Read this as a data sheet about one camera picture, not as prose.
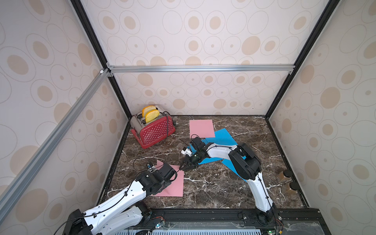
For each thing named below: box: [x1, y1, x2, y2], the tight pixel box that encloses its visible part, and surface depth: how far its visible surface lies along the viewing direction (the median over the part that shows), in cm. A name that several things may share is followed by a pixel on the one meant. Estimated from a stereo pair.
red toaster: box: [130, 111, 179, 149], surface depth 97 cm
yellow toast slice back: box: [141, 105, 157, 118], surface depth 97 cm
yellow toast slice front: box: [144, 109, 160, 123], surface depth 95 cm
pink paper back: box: [188, 119, 216, 139], surface depth 116 cm
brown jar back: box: [276, 169, 293, 183], surface depth 82 cm
